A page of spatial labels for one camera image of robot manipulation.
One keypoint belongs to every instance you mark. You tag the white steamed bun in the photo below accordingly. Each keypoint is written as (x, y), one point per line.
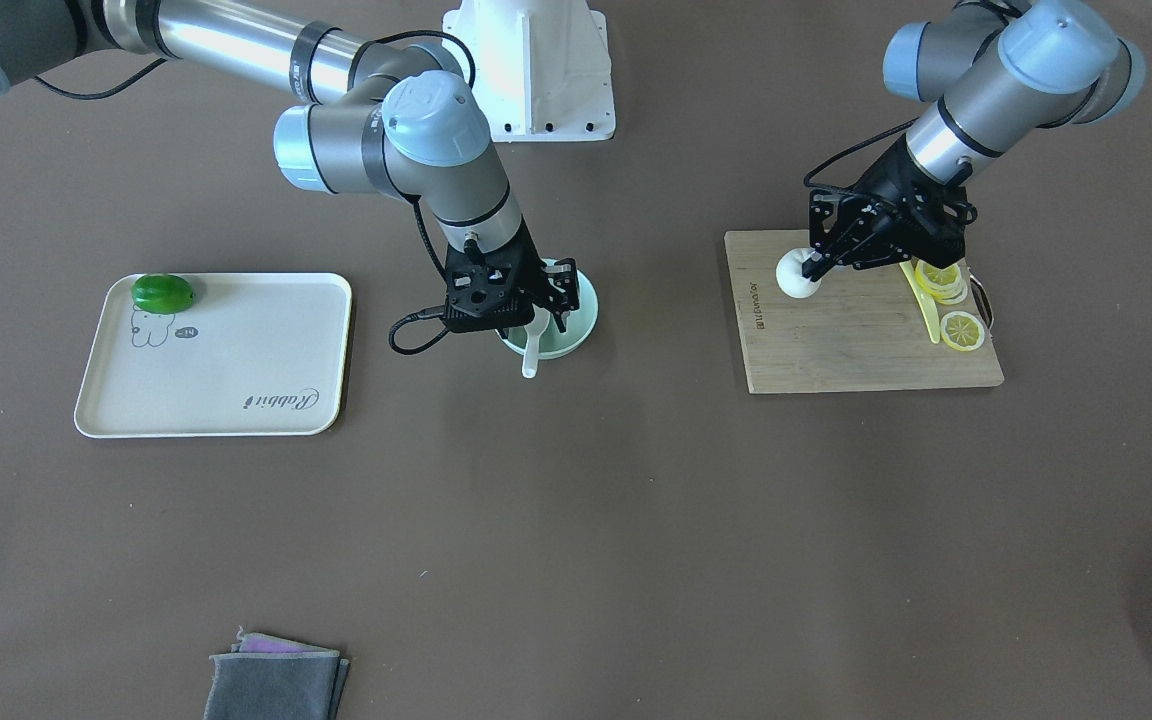
(789, 274)

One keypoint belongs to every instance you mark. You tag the mint green bowl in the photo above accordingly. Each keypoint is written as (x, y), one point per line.
(582, 323)

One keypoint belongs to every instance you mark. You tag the black cable image right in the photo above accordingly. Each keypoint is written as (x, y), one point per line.
(856, 150)

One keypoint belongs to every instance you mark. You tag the green pepper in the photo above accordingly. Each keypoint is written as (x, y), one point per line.
(162, 294)

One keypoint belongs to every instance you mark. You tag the wooden cutting board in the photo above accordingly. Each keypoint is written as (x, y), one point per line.
(861, 331)

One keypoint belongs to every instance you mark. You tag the stacked lemon slices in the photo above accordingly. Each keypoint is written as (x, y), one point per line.
(947, 286)

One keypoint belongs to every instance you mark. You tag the purple cloth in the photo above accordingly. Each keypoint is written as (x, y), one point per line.
(257, 642)

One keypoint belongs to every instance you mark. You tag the grey folded cloth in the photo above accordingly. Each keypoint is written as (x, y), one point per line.
(298, 685)

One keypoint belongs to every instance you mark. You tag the cream rectangular serving tray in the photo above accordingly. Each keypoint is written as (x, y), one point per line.
(259, 354)

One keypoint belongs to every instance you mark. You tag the yellow plastic knife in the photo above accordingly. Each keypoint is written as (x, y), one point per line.
(926, 304)

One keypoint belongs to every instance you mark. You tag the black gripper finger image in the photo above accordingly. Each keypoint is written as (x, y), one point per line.
(555, 314)
(560, 291)
(837, 226)
(877, 250)

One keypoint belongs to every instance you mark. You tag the white ceramic spoon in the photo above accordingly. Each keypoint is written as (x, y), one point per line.
(534, 331)

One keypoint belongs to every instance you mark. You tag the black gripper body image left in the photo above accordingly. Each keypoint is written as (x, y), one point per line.
(533, 262)

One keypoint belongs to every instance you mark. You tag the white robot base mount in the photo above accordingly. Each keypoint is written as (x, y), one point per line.
(543, 68)

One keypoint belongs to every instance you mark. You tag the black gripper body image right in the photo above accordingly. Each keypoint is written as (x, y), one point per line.
(887, 186)

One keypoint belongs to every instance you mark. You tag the single lemon slice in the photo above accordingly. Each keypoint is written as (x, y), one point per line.
(963, 332)

